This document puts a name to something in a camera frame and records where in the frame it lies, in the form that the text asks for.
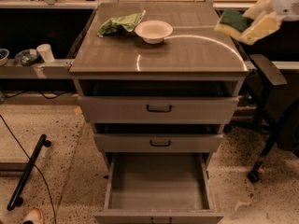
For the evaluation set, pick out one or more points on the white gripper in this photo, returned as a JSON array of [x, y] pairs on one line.
[[287, 1]]

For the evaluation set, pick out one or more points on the green and yellow sponge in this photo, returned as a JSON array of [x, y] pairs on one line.
[[233, 23]]

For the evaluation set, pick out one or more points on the grey drawer cabinet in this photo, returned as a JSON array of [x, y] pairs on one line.
[[195, 51]]

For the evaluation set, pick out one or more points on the grey top drawer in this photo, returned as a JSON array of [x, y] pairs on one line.
[[167, 102]]

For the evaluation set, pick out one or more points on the grey middle drawer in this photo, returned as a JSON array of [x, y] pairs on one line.
[[157, 138]]

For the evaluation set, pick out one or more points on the grey open bottom drawer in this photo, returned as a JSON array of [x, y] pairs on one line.
[[158, 188]]

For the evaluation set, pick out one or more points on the black office chair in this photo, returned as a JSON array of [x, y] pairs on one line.
[[276, 95]]

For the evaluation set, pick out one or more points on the green crumpled chip bag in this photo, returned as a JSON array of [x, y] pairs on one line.
[[127, 22]]

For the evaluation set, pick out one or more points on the grey side shelf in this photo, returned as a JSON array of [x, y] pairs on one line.
[[57, 70]]

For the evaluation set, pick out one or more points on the white paper cup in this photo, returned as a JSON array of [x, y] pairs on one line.
[[46, 53]]

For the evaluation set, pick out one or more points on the blue patterned bowl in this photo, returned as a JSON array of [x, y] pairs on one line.
[[27, 57]]

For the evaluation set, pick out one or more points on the blue white bowl at edge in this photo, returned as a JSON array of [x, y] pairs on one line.
[[3, 56]]

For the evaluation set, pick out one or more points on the white and red shoe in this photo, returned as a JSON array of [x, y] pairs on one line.
[[34, 216]]

